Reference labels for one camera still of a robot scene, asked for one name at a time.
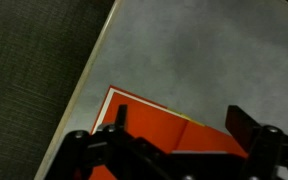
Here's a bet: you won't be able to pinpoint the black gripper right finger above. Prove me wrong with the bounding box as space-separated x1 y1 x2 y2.
225 105 288 180

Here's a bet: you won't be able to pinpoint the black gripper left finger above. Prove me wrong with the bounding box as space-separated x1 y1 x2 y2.
43 103 172 180

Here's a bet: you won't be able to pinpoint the orange book with yellow spine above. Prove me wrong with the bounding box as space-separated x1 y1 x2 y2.
89 87 247 180

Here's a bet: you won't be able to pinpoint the grey top coffee table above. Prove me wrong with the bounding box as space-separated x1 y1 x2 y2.
34 0 288 180

